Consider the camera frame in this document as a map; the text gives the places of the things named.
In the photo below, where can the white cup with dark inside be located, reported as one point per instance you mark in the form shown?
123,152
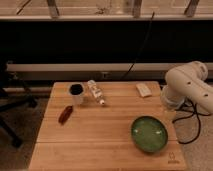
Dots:
76,91

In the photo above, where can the clear plastic bottle lying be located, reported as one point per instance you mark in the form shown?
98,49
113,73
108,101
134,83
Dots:
96,92

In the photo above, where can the green ceramic bowl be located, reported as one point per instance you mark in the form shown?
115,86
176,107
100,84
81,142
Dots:
149,134

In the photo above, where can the brown oblong object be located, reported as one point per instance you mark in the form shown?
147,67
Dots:
65,115

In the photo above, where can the small white rectangular block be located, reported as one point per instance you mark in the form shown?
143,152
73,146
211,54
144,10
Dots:
143,90

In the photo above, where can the white baseboard heater rail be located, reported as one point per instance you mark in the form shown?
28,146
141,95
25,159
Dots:
109,67

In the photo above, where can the black office chair base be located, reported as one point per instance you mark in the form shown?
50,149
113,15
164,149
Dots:
5,76

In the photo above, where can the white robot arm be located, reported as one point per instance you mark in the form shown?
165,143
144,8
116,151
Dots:
187,81

